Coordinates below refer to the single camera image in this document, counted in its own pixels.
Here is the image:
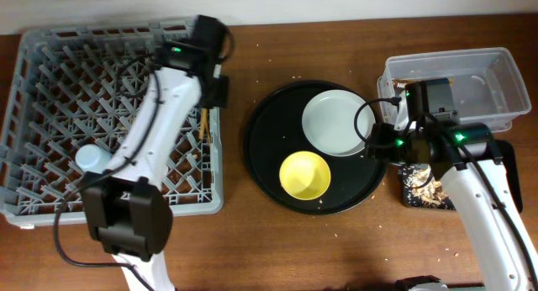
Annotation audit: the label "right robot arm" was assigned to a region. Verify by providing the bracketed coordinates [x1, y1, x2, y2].
[361, 78, 537, 290]

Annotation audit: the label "brown snack wrapper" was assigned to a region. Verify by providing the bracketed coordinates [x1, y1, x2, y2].
[392, 78, 416, 89]

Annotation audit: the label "wooden chopstick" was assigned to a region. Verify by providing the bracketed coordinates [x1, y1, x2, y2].
[203, 108, 213, 145]
[198, 108, 208, 141]

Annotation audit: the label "light blue cup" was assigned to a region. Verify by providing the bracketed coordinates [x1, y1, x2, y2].
[75, 144, 112, 173]

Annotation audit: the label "grey round plate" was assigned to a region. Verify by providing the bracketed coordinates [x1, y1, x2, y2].
[302, 89, 376, 156]

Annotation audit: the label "black rectangular tray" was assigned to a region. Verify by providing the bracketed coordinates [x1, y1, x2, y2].
[398, 139, 524, 214]

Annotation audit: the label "food scraps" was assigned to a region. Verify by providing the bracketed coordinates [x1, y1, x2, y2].
[399, 164, 450, 209]

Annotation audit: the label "yellow bowl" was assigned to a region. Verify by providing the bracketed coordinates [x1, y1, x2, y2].
[278, 151, 331, 201]

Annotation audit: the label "round black tray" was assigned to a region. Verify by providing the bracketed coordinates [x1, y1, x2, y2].
[243, 80, 388, 215]

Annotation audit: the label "grey dishwasher rack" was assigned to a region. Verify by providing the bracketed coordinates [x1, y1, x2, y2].
[1, 18, 224, 229]

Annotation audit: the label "clear plastic bin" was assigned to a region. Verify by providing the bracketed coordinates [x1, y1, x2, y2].
[377, 47, 532, 132]

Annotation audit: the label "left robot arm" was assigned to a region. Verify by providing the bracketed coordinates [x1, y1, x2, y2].
[81, 15, 231, 290]

